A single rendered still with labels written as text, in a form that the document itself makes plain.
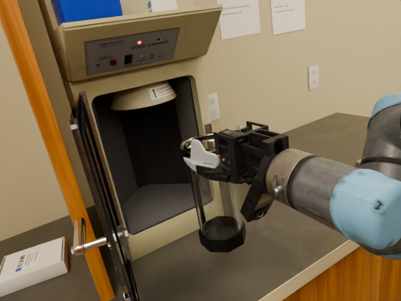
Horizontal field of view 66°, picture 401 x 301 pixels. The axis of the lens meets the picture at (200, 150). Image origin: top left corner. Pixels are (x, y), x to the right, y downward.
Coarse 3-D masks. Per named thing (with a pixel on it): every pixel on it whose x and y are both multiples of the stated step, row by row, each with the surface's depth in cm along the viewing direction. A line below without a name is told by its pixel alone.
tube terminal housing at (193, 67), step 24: (48, 0) 58; (120, 0) 64; (144, 0) 66; (192, 0) 72; (48, 24) 62; (120, 72) 67; (144, 72) 70; (168, 72) 73; (192, 72) 76; (72, 96) 65; (96, 96) 66; (192, 216) 87; (144, 240) 80; (168, 240) 84
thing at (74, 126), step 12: (72, 108) 44; (72, 120) 36; (72, 132) 36; (84, 156) 37; (96, 156) 58; (84, 168) 37; (96, 180) 41; (96, 192) 38; (108, 192) 66; (96, 204) 39; (108, 216) 45; (108, 228) 40; (108, 240) 41; (120, 240) 61; (120, 252) 50; (120, 264) 42; (120, 276) 43
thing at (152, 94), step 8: (136, 88) 74; (144, 88) 74; (152, 88) 75; (160, 88) 76; (168, 88) 78; (112, 96) 79; (120, 96) 75; (128, 96) 74; (136, 96) 74; (144, 96) 74; (152, 96) 74; (160, 96) 75; (168, 96) 77; (112, 104) 78; (120, 104) 75; (128, 104) 74; (136, 104) 74; (144, 104) 74; (152, 104) 74
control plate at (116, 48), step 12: (120, 36) 57; (132, 36) 58; (144, 36) 60; (156, 36) 61; (168, 36) 63; (96, 48) 56; (108, 48) 58; (120, 48) 59; (132, 48) 61; (144, 48) 62; (156, 48) 64; (168, 48) 66; (96, 60) 59; (108, 60) 60; (120, 60) 62; (132, 60) 64; (144, 60) 65; (156, 60) 67; (96, 72) 62
